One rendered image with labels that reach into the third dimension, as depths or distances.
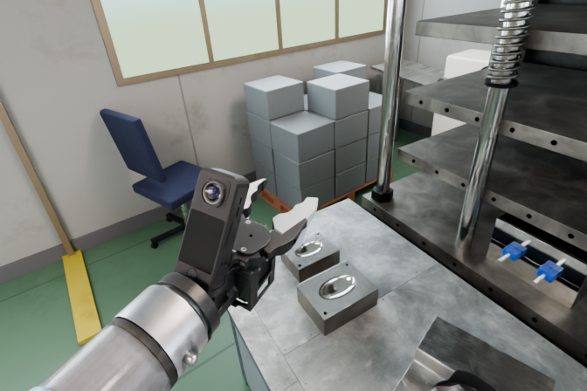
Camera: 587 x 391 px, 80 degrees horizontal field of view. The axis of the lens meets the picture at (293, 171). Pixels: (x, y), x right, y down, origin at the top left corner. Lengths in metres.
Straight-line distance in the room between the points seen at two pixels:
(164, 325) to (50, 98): 2.42
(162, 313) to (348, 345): 0.82
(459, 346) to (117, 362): 0.83
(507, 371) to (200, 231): 0.82
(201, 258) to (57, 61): 2.36
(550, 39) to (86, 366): 1.16
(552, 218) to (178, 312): 1.12
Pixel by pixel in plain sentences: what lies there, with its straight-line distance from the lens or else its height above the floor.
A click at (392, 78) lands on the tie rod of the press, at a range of 1.41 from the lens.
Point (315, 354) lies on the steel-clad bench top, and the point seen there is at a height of 0.80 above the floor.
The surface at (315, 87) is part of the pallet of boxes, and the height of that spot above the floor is 0.99.
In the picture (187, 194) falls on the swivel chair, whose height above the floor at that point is 0.49.
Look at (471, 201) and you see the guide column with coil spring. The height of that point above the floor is 1.00.
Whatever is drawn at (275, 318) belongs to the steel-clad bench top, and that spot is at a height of 0.80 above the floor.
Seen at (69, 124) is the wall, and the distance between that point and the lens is 2.72.
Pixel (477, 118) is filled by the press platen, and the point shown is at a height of 1.26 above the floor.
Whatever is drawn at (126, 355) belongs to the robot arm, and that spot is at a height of 1.47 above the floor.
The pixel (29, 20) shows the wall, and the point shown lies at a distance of 2.61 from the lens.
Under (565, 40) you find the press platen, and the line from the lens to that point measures 1.17.
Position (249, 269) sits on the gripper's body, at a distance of 0.38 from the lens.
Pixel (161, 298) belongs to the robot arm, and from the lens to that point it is 0.33.
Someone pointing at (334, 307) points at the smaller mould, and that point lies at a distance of 1.07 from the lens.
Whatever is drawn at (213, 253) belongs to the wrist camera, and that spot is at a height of 1.48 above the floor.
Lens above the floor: 1.70
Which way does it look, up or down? 29 degrees down
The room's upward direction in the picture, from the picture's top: 4 degrees counter-clockwise
